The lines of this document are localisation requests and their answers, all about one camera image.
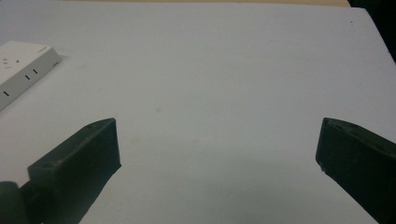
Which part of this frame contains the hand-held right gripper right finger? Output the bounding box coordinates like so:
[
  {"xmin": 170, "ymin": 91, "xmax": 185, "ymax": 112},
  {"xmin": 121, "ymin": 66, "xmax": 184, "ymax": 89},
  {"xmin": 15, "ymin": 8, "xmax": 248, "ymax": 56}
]
[{"xmin": 315, "ymin": 117, "xmax": 396, "ymax": 224}]

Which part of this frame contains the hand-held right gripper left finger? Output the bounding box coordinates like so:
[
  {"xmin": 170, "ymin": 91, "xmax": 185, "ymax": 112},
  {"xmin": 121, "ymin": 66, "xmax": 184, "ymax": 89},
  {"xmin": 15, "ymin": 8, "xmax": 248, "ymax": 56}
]
[{"xmin": 20, "ymin": 117, "xmax": 122, "ymax": 224}]

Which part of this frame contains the white power strip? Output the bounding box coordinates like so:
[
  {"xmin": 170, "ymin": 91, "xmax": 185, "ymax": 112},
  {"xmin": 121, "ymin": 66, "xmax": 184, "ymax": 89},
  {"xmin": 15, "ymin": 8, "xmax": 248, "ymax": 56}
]
[{"xmin": 0, "ymin": 40, "xmax": 64, "ymax": 112}]

